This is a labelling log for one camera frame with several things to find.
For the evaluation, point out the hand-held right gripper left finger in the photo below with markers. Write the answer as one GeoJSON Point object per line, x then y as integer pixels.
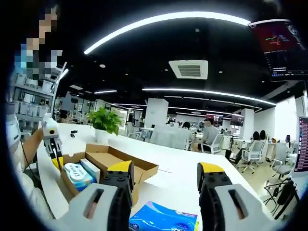
{"type": "Point", "coordinates": [96, 204]}

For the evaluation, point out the desk monitor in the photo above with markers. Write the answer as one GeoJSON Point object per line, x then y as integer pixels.
{"type": "Point", "coordinates": [302, 149]}

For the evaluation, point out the green potted plant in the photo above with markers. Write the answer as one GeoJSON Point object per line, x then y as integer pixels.
{"type": "Point", "coordinates": [106, 120]}

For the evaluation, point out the white pillar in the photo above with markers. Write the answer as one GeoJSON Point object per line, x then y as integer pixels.
{"type": "Point", "coordinates": [156, 111]}

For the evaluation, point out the white office chair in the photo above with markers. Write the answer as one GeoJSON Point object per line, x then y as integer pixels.
{"type": "Point", "coordinates": [253, 151]}
{"type": "Point", "coordinates": [280, 158]}

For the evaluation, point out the grey storage shelf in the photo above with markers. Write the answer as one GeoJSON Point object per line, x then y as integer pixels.
{"type": "Point", "coordinates": [33, 96]}

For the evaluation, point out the blue white soft tissue pack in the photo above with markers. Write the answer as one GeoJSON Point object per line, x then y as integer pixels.
{"type": "Point", "coordinates": [163, 219]}

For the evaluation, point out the white ceiling air vent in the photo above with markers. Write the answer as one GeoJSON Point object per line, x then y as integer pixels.
{"type": "Point", "coordinates": [188, 69]}

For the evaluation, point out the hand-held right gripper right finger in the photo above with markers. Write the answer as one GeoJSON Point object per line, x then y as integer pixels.
{"type": "Point", "coordinates": [231, 207]}

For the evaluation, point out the brown cardboard shoe box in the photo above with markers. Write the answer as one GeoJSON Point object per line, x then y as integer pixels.
{"type": "Point", "coordinates": [120, 158]}

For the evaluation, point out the large hanging screen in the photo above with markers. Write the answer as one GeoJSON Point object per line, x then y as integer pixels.
{"type": "Point", "coordinates": [279, 48]}

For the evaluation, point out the small black object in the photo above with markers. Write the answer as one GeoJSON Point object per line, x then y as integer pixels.
{"type": "Point", "coordinates": [73, 133]}

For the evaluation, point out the red hanging monitor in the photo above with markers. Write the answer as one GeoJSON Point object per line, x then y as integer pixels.
{"type": "Point", "coordinates": [217, 119]}

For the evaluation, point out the dark hanging monitor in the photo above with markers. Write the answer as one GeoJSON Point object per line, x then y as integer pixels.
{"type": "Point", "coordinates": [237, 120]}

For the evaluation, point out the small white carton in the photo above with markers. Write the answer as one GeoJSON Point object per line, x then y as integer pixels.
{"type": "Point", "coordinates": [91, 168]}

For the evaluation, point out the operator in white shirt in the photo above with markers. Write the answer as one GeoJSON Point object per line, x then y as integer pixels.
{"type": "Point", "coordinates": [26, 192]}

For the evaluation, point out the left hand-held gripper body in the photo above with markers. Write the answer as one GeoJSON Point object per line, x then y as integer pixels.
{"type": "Point", "coordinates": [51, 130]}

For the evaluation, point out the curved ceiling light strip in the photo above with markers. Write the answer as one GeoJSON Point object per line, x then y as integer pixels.
{"type": "Point", "coordinates": [192, 14]}

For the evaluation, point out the straight ceiling light strip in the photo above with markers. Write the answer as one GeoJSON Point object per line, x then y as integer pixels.
{"type": "Point", "coordinates": [204, 92]}

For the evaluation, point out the blue soft wet wipes pack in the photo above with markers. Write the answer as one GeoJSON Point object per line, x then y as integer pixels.
{"type": "Point", "coordinates": [78, 176]}

